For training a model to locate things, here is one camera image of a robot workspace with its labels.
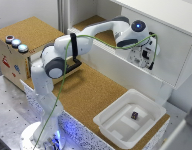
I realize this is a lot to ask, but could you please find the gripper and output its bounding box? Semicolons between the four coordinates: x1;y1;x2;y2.
128;41;156;69

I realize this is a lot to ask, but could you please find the black door handle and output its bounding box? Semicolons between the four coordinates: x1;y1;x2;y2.
147;60;156;71

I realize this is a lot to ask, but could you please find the white sliding door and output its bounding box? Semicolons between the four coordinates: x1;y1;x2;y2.
115;5;192;90

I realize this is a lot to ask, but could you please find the white cabinet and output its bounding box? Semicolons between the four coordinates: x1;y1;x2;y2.
66;0;192;108

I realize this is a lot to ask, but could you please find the purple block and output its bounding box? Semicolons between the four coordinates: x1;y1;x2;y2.
130;112;139;121

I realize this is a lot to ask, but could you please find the white plastic box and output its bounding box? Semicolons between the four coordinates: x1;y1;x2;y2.
92;88;167;150

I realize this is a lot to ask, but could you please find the wooden drawer box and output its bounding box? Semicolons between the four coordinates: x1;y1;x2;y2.
0;16;80;92

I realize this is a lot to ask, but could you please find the green button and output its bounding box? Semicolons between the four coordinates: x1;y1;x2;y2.
17;43;30;54

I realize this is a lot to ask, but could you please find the blue button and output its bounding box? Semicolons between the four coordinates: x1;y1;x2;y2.
11;38;22;48

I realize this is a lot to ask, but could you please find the red button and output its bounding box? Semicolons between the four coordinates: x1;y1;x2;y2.
5;34;15;44

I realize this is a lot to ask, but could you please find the black drawer handle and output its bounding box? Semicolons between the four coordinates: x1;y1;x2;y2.
65;57;83;73

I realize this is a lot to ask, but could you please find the green cable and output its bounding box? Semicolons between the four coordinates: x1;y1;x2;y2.
31;32;161;150

